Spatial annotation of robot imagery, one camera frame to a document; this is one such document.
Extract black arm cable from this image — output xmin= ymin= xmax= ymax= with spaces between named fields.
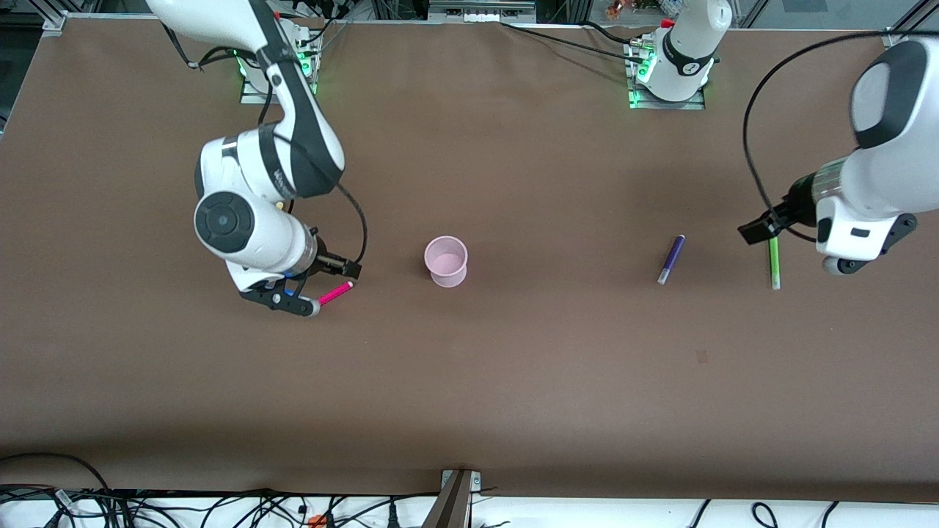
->
xmin=742 ymin=32 xmax=893 ymax=244
xmin=158 ymin=22 xmax=369 ymax=268

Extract black floor cable loop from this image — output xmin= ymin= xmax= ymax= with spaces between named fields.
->
xmin=0 ymin=452 xmax=112 ymax=528

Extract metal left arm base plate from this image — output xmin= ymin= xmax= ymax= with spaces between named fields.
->
xmin=624 ymin=37 xmax=708 ymax=111

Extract pink cup pen holder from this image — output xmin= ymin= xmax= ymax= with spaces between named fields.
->
xmin=424 ymin=235 xmax=469 ymax=288

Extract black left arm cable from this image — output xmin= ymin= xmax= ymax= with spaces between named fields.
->
xmin=742 ymin=32 xmax=893 ymax=244

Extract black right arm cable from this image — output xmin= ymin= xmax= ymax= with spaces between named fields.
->
xmin=158 ymin=22 xmax=369 ymax=268

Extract metal table edge bracket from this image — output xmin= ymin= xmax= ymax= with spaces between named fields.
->
xmin=421 ymin=469 xmax=482 ymax=528

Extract black cable across table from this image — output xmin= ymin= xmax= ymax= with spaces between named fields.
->
xmin=500 ymin=21 xmax=648 ymax=65

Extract purple pen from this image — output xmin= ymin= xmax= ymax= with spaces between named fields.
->
xmin=657 ymin=235 xmax=686 ymax=285

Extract black looped floor cables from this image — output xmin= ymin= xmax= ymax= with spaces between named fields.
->
xmin=688 ymin=499 xmax=844 ymax=528

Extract tangled black floor cables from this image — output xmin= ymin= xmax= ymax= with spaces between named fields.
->
xmin=44 ymin=487 xmax=441 ymax=528

